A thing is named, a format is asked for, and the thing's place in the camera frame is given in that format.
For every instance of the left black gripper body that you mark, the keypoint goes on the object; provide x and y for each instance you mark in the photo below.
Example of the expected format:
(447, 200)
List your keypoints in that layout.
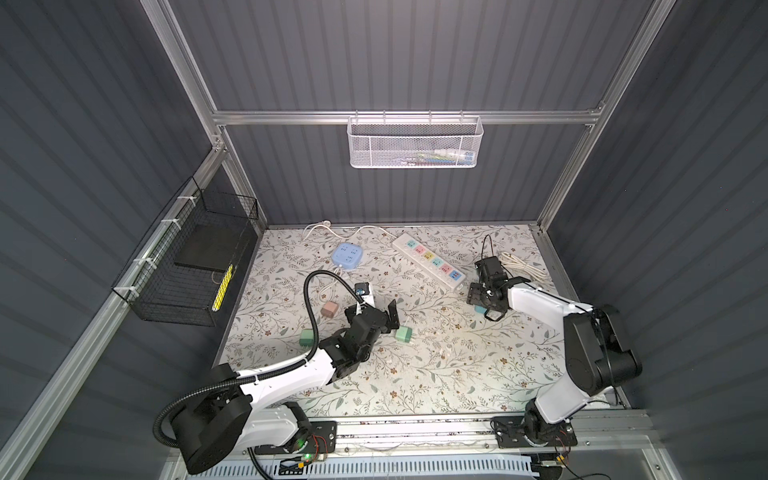
(387, 325)

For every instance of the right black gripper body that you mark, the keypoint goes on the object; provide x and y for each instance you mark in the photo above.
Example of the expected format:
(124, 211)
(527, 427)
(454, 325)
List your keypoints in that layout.
(478, 295)

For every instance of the pink plug cube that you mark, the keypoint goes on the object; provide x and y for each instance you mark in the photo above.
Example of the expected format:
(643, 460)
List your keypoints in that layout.
(329, 309)

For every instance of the long white power strip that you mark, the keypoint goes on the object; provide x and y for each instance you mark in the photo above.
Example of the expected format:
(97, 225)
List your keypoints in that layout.
(436, 266)

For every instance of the green plug cube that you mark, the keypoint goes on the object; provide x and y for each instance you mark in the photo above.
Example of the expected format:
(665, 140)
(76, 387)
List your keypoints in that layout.
(404, 334)
(306, 338)

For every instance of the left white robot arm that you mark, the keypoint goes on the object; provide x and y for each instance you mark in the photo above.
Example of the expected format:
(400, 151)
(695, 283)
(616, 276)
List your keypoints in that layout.
(244, 410)

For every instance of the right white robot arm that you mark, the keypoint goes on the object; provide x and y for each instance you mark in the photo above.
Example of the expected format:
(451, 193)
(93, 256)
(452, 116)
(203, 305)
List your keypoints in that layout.
(597, 350)

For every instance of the floral patterned table mat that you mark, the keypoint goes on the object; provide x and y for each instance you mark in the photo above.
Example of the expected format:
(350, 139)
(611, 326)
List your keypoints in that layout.
(455, 362)

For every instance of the round blue power hub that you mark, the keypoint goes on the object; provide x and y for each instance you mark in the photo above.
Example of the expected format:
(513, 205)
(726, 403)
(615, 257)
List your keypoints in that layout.
(347, 256)

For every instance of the yellow marker pen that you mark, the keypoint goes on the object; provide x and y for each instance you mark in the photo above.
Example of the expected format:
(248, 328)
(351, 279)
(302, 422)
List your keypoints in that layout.
(222, 288)

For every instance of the black foam pad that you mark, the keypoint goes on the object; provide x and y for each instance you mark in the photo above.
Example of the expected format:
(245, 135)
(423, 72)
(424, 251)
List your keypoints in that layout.
(208, 248)

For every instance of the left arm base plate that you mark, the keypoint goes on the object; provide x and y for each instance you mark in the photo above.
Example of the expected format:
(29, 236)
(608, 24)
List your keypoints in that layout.
(316, 437)

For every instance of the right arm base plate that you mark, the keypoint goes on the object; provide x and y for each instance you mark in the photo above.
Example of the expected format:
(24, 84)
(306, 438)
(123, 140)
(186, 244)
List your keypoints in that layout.
(521, 431)

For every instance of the black wire basket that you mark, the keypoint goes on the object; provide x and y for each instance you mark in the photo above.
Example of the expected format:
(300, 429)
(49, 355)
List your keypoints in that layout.
(156, 289)

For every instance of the white wire mesh basket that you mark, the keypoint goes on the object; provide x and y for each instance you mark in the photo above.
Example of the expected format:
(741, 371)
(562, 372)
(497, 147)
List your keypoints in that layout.
(428, 141)

